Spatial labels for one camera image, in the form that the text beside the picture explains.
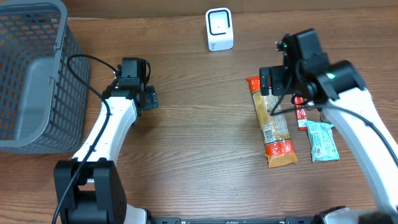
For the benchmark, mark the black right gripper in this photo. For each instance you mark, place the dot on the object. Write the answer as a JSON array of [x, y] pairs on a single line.
[[277, 83]]

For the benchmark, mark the thin red snack stick pack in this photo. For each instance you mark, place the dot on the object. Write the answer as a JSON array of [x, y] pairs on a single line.
[[300, 113]]

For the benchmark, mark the long red orange spaghetti pack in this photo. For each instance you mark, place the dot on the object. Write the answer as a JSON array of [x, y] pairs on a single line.
[[279, 147]]

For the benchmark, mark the teal orange snack packet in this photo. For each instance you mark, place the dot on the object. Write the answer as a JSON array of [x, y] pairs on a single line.
[[323, 147]]

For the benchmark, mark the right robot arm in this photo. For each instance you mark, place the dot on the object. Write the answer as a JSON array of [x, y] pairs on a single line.
[[340, 93]]

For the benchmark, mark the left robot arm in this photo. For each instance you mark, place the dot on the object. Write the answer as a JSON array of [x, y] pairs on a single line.
[[88, 186]]

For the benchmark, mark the white barcode scanner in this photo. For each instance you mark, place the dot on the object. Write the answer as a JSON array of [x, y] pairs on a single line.
[[219, 29]]

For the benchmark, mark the grey plastic mesh basket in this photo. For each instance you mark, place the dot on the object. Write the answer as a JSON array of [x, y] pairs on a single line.
[[43, 96]]

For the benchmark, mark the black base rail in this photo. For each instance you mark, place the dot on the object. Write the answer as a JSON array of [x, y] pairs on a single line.
[[286, 220]]

